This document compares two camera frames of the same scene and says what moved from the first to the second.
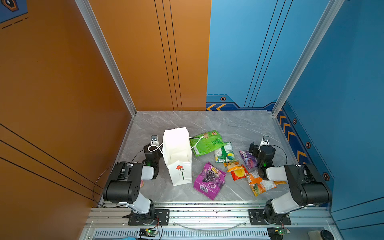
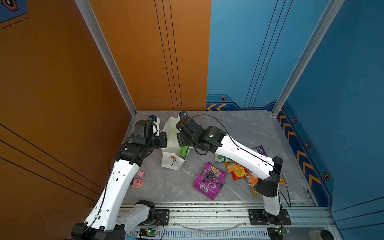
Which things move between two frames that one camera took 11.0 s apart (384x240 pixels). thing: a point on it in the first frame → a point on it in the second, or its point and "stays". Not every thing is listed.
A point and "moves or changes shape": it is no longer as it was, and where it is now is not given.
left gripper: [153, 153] → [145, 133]
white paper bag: [177, 150] moves or changes shape
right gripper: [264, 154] → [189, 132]
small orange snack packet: [277, 182] stays
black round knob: [326, 235] stays
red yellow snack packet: [237, 171] stays
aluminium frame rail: [308, 222] stays
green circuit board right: [277, 233] stays
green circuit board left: [146, 232] stays
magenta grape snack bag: [209, 180] stays
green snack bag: [202, 143] moves or changes shape
